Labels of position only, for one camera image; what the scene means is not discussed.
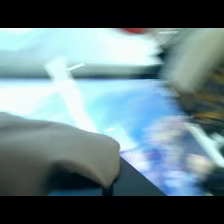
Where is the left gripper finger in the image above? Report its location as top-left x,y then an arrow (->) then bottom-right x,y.
102,156 -> 167,197

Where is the grey garment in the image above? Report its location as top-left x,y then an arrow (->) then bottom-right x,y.
162,28 -> 224,94

